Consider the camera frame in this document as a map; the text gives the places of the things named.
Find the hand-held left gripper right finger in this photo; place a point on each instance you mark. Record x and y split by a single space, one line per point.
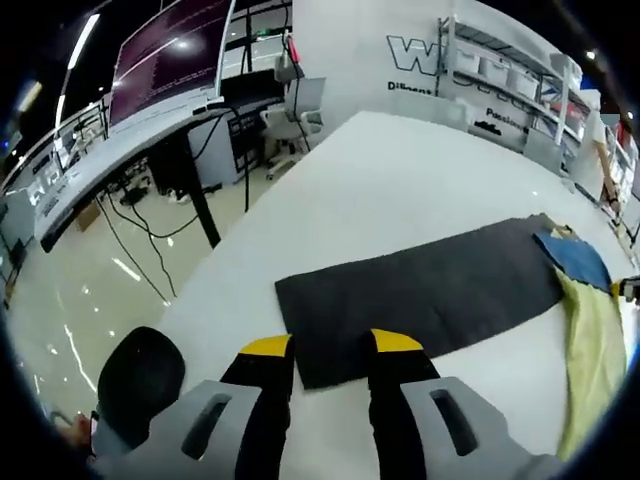
415 425

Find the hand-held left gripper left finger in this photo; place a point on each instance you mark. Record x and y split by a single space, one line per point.
230 430

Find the yellow blue dark garment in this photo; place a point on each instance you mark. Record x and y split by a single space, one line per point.
425 295

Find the white storage bin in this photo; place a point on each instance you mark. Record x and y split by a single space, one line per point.
469 60
495 69
524 82

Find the grey metal shelf unit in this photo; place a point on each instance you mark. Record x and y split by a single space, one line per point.
540 75

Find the grey office desk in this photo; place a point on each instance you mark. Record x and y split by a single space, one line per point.
125 155

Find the white office chair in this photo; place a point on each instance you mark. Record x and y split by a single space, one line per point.
287 135

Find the black computer monitor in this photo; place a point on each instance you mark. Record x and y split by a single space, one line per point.
250 90

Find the large white-framed monitor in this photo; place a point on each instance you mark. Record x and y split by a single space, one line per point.
170 60

